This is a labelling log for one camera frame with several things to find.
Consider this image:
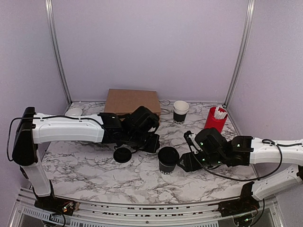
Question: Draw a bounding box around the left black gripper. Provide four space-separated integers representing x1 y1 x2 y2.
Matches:
125 131 160 153

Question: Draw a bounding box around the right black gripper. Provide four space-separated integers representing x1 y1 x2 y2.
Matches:
177 151 226 172

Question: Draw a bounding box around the stack of black cup lids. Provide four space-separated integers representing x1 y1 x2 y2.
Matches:
113 148 132 163

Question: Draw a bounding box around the stack of black paper cups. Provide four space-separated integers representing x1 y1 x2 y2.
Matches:
173 100 189 125

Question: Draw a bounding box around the single black paper cup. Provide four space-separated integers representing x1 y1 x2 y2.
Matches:
159 162 176 175

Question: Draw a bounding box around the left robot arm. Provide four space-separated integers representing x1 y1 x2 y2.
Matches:
7 106 160 210

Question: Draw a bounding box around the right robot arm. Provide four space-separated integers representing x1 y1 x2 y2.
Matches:
178 128 303 212

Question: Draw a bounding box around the brown paper bag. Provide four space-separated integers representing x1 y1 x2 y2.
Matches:
104 88 161 123

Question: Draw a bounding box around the red cup with sugar packets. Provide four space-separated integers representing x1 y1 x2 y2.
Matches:
204 106 228 133

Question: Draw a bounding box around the orange and white bowl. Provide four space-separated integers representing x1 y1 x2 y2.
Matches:
65 107 83 117

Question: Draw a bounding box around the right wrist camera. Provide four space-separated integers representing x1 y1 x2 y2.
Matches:
184 131 200 154

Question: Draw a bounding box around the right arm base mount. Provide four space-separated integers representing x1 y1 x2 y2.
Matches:
218 182 260 217

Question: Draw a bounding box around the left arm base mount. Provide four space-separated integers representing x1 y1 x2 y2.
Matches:
33 181 80 216

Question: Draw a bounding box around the front aluminium rail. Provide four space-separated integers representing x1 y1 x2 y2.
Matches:
9 189 283 227

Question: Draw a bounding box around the right aluminium frame post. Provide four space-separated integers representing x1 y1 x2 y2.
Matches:
223 0 256 108

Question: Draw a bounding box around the aluminium frame post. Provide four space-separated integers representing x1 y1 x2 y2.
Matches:
223 0 256 108
45 0 72 105

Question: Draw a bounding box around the left aluminium frame post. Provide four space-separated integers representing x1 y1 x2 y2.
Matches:
45 0 72 105

